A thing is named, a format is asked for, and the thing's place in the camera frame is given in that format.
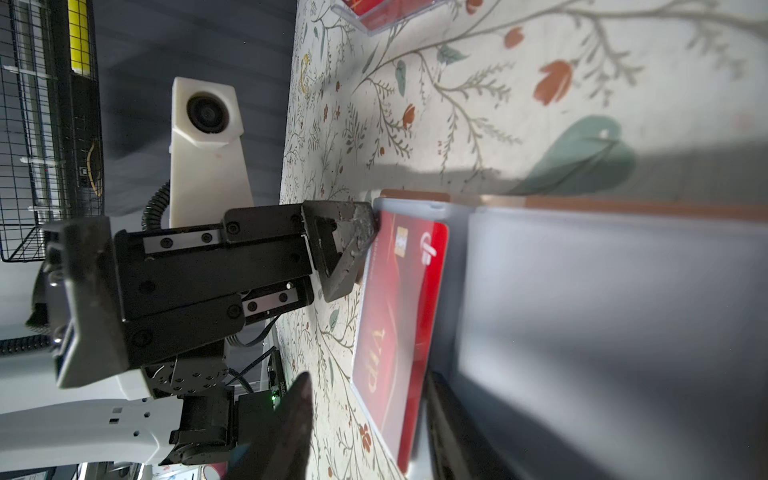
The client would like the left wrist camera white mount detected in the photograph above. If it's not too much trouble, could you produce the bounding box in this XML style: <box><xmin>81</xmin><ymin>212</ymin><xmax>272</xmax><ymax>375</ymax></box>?
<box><xmin>168</xmin><ymin>77</ymin><xmax>254</xmax><ymax>228</ymax></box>

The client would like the black wire mesh basket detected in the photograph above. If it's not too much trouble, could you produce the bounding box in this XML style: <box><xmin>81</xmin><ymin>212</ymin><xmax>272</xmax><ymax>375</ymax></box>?
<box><xmin>1</xmin><ymin>0</ymin><xmax>105</xmax><ymax>263</ymax></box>

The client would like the yellow tag on basket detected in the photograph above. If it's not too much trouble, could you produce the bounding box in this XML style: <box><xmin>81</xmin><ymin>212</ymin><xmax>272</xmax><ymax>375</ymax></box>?
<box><xmin>67</xmin><ymin>0</ymin><xmax>92</xmax><ymax>78</ymax></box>

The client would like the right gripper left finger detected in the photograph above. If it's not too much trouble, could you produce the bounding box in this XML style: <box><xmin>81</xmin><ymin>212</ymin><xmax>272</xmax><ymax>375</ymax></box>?
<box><xmin>224</xmin><ymin>371</ymin><xmax>314</xmax><ymax>480</ymax></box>

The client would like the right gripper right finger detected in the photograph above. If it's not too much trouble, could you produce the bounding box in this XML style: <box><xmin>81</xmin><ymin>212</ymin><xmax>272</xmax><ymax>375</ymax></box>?
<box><xmin>424</xmin><ymin>372</ymin><xmax>520</xmax><ymax>479</ymax></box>

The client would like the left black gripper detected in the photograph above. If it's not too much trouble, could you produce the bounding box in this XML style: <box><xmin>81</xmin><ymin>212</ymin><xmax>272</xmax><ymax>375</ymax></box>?
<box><xmin>42</xmin><ymin>201</ymin><xmax>378</xmax><ymax>389</ymax></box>

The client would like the red card in organizer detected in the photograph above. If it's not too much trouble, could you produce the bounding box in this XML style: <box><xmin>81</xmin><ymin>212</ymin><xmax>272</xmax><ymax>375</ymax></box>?
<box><xmin>331</xmin><ymin>0</ymin><xmax>445</xmax><ymax>34</ymax></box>

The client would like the pink leather card holder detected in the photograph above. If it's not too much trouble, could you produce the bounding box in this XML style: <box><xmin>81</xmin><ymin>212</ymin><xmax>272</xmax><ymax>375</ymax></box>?
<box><xmin>373</xmin><ymin>192</ymin><xmax>767</xmax><ymax>479</ymax></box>

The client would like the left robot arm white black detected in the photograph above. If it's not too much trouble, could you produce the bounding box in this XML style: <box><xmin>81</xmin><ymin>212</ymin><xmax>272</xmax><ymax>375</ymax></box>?
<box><xmin>1</xmin><ymin>201</ymin><xmax>377</xmax><ymax>471</ymax></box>

